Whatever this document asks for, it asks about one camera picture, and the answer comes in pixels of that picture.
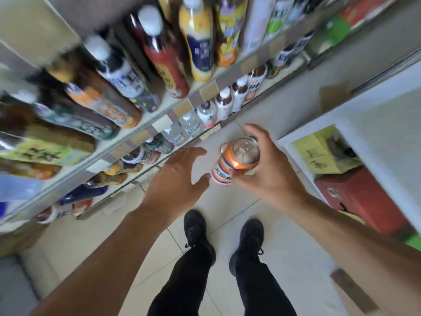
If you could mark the green packet boxes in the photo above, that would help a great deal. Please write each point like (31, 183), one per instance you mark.
(414, 241)

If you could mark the white shelving unit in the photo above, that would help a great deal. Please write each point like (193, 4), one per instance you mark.
(378, 128)

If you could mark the yellow flat box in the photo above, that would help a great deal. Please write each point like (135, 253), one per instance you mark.
(312, 151)

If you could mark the person's right shoe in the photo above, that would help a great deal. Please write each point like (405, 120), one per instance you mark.
(250, 240)

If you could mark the person's left shoe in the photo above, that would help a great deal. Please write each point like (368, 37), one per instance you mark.
(197, 233)

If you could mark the plain brown cardboard box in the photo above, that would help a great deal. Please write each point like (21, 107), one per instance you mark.
(352, 289)

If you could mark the red flat box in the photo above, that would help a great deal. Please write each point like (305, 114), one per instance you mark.
(361, 200)

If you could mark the rows of small bottles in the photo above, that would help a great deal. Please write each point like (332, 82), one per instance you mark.
(164, 62)

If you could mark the person's dark grey trousers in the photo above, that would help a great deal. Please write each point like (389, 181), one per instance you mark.
(184, 286)

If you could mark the person's right forearm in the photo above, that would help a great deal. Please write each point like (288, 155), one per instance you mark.
(361, 253)

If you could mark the person's left hand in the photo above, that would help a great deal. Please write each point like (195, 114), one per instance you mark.
(174, 187)

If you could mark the person's right hand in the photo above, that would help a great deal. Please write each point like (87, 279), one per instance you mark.
(276, 180)

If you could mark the person's left forearm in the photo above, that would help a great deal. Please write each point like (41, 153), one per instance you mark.
(98, 269)

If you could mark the person's shoe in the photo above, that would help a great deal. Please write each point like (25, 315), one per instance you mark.
(197, 233)
(250, 240)

